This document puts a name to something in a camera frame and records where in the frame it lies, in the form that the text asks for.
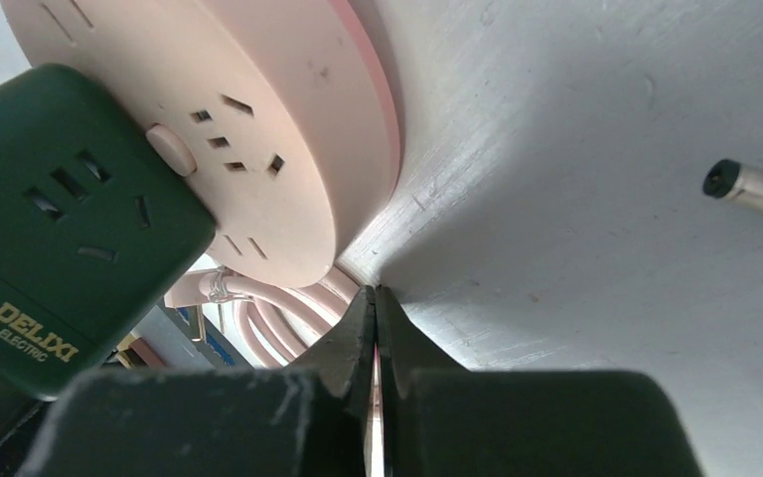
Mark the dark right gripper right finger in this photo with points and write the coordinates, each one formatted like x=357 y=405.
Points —
x=441 y=419

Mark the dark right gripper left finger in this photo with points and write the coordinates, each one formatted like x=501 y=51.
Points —
x=309 y=418

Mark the dark green cube socket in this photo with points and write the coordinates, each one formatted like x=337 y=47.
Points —
x=94 y=228

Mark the round pink socket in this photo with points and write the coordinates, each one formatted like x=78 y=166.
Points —
x=277 y=114

